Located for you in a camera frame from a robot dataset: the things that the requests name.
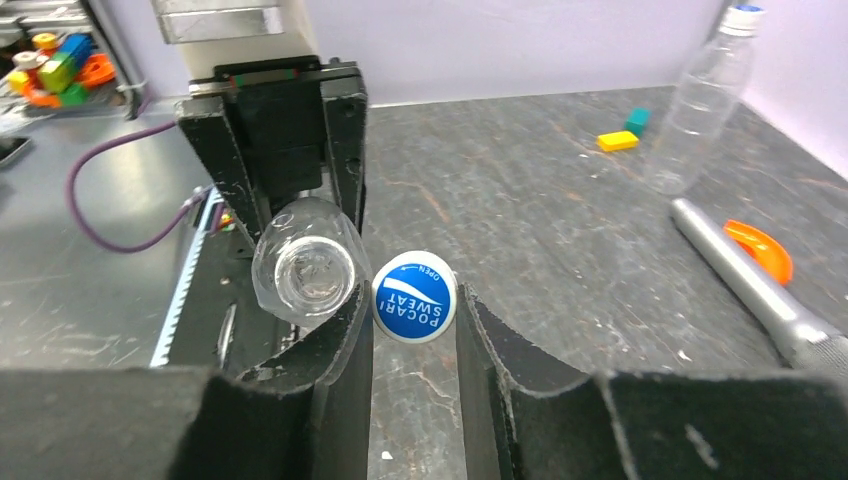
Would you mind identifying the white cap of bottle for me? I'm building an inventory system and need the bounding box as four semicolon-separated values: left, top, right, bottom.
372;250;458;344

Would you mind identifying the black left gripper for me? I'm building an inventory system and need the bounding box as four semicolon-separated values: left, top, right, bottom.
175;56;368;249

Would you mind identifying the yellow rectangular block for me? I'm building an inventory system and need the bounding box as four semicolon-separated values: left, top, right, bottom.
596;130;640;152

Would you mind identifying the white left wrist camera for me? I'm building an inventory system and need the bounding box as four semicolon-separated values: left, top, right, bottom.
152;0;318;79

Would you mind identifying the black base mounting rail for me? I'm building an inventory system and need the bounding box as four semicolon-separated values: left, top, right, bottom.
149;189;301;376

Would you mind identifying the silver microphone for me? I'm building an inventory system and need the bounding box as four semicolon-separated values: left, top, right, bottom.
670;198;847;383

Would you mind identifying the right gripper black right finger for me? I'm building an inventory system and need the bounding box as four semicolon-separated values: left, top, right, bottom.
455;285;847;479

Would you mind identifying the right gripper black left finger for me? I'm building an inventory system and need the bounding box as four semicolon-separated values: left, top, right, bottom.
1;284;373;479

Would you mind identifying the clear bottle with blue-white cap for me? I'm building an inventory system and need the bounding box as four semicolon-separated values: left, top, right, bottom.
643;4;766;196

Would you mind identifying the pile of coloured toy bricks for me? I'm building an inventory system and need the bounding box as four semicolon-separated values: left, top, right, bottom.
1;32;117;109

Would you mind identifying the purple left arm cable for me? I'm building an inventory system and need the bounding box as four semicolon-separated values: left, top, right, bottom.
64;119;213;255

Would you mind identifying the teal rectangular block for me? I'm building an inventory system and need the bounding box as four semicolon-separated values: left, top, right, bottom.
624;107;652;138

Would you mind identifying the orange curved pipe piece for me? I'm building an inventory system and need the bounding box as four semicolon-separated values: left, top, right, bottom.
723;219;794;286

